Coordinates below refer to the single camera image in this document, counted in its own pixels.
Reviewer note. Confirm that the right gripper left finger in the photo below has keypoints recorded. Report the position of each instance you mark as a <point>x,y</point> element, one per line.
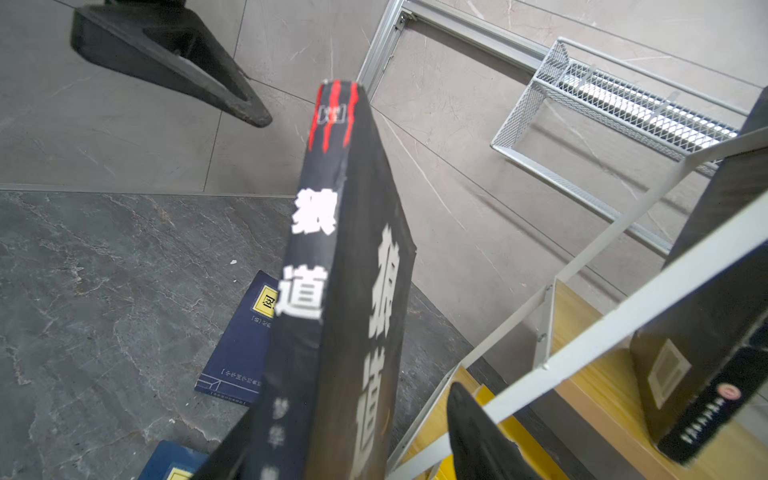
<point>166,44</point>

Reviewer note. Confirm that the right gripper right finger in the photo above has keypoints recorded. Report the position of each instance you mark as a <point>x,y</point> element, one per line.
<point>480,450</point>

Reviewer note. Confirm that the black wolf book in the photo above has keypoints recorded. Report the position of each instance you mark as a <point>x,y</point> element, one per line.
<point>330,379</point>

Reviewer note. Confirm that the blue book Han Feizi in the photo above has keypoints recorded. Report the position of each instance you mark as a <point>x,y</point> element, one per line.
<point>172,461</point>

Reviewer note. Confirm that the yellow book on shelf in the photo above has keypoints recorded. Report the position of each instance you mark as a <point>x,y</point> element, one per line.
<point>532,452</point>

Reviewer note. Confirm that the white wooden two-tier shelf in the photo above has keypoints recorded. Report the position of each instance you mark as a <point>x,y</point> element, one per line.
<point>718,251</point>

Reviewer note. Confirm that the black book on shelf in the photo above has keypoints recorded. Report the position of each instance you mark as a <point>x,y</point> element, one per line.
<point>702,359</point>

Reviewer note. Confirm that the navy book yellow label far-left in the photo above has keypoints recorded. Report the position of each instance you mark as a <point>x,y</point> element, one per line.
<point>234,369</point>

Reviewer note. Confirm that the white wire mesh basket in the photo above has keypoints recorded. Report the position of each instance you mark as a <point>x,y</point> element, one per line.
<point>661,114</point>

